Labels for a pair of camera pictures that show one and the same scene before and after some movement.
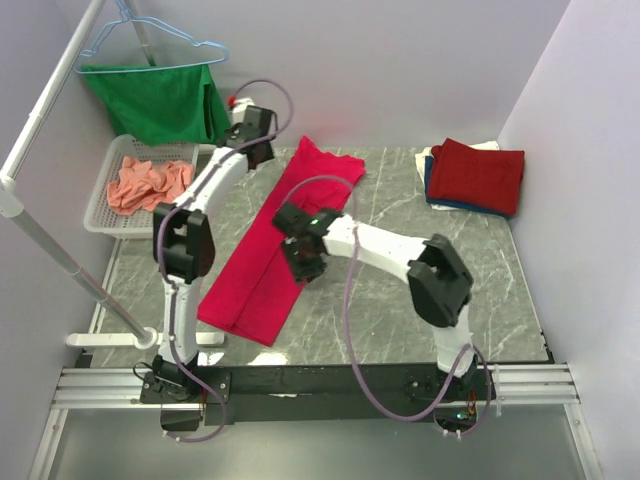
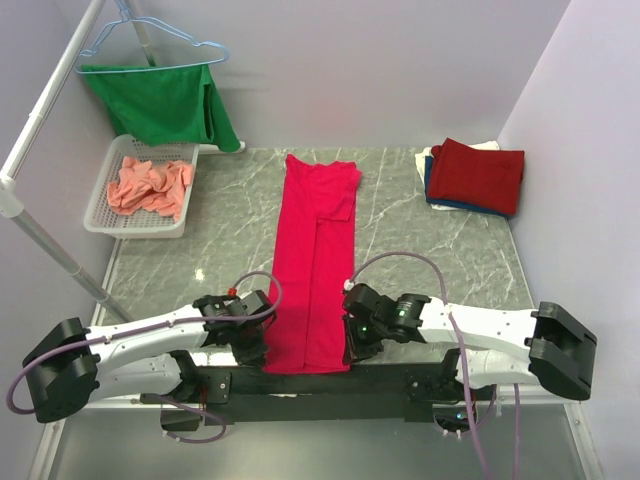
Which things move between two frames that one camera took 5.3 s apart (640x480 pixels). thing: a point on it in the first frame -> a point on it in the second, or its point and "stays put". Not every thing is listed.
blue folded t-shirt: [456, 203] stays put
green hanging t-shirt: [164, 105] stays put
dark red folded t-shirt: [483, 179] stays put
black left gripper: [270, 153] -> [254, 355]
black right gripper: [302, 273] -> [354, 348]
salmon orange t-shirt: [140, 187] stays put
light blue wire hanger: [84, 54] stays put
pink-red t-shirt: [255, 290] -> [314, 259]
